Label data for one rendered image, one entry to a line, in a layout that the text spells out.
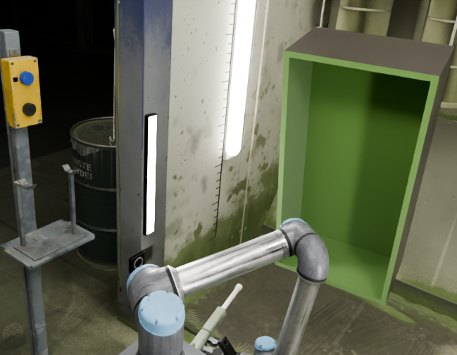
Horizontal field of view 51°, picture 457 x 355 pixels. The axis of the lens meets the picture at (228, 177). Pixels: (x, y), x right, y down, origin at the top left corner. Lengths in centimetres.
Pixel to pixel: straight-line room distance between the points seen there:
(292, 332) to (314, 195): 101
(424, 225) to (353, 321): 79
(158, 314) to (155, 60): 113
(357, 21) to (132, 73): 158
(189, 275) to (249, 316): 124
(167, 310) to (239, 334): 126
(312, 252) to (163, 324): 60
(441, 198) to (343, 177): 97
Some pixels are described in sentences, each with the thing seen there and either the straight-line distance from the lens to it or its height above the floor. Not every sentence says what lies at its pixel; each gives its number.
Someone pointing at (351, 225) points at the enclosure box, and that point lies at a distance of 278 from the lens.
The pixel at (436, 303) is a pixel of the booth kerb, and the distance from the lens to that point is 336.
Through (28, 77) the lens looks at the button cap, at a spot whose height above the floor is 148.
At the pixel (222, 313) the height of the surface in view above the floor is 39.
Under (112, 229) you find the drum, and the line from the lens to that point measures 320.
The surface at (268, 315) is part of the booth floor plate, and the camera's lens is 300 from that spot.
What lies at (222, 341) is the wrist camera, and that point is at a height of 40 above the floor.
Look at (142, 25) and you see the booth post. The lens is 214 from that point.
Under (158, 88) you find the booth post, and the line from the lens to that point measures 226.
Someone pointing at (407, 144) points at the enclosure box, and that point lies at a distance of 243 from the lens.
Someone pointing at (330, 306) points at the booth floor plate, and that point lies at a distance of 316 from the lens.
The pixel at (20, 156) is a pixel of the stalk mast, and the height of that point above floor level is 115.
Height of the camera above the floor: 195
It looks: 24 degrees down
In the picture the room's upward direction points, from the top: 5 degrees clockwise
